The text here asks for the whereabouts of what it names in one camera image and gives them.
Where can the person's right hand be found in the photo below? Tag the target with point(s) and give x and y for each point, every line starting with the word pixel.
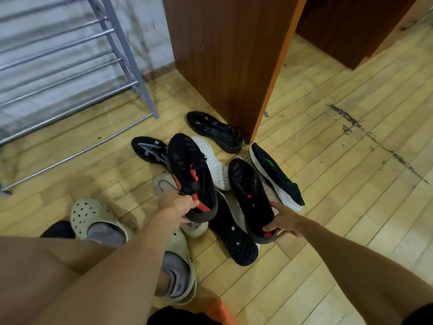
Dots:
pixel 287 221

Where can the person's left hand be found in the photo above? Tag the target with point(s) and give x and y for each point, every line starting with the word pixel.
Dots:
pixel 172 208

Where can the person's left fingers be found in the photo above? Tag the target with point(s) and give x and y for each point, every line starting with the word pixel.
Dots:
pixel 191 203

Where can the person's right fingers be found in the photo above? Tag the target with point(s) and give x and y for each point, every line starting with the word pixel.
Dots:
pixel 270 227

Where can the black sneaker red accents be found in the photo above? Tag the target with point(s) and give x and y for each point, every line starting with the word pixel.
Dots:
pixel 191 165
pixel 248 192

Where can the person's left forearm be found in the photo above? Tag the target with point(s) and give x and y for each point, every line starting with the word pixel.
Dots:
pixel 121 277

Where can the person's right forearm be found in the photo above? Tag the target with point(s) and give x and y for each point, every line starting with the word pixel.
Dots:
pixel 358 274

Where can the black sneaker studded sole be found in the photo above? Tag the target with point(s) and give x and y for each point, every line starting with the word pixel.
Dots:
pixel 235 242

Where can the white knit sneaker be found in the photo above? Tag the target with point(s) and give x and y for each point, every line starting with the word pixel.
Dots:
pixel 214 162

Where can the black sneaker green mark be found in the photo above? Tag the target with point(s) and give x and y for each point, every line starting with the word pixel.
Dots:
pixel 275 172

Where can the grey sock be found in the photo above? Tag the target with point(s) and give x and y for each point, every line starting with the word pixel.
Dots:
pixel 106 235
pixel 177 270

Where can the black sneaker grey pattern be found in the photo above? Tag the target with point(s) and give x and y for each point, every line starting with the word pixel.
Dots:
pixel 149 149

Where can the black sneaker orange marks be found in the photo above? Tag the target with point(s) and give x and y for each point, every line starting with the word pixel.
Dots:
pixel 214 130

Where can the person's right leg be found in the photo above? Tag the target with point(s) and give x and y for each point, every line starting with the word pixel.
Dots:
pixel 161 284

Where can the person's leg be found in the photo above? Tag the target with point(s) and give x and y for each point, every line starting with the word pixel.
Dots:
pixel 161 284
pixel 37 277

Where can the beige perforated clog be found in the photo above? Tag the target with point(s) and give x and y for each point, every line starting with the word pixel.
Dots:
pixel 84 213

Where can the black shorts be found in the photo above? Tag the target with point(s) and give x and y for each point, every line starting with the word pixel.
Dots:
pixel 179 317

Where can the black rounded object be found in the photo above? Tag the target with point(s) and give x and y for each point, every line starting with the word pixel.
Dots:
pixel 59 230

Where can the brown wooden cabinet panel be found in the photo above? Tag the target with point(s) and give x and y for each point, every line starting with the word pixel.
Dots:
pixel 230 54

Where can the person's left leg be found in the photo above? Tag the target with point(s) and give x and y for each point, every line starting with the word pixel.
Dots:
pixel 37 277

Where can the black sleeve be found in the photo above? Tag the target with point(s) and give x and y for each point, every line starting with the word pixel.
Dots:
pixel 421 316

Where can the grey metal shoe rack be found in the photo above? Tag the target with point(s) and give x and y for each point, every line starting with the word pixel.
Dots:
pixel 64 71

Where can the dark wooden cabinet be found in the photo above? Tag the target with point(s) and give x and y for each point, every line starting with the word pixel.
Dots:
pixel 348 23

